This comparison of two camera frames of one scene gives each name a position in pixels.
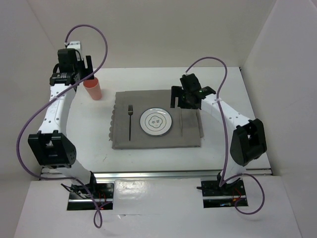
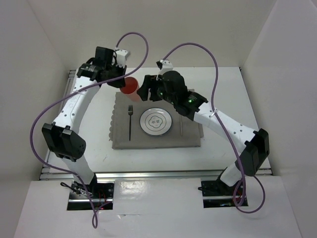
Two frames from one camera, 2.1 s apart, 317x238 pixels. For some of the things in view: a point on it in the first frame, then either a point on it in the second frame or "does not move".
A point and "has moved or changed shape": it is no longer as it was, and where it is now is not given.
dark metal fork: (130, 112) does not move
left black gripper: (88, 64) → (119, 84)
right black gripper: (176, 91) → (143, 91)
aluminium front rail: (153, 176) does not move
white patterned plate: (156, 121) does not move
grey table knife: (181, 121) does not move
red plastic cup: (92, 87) has moved or changed shape
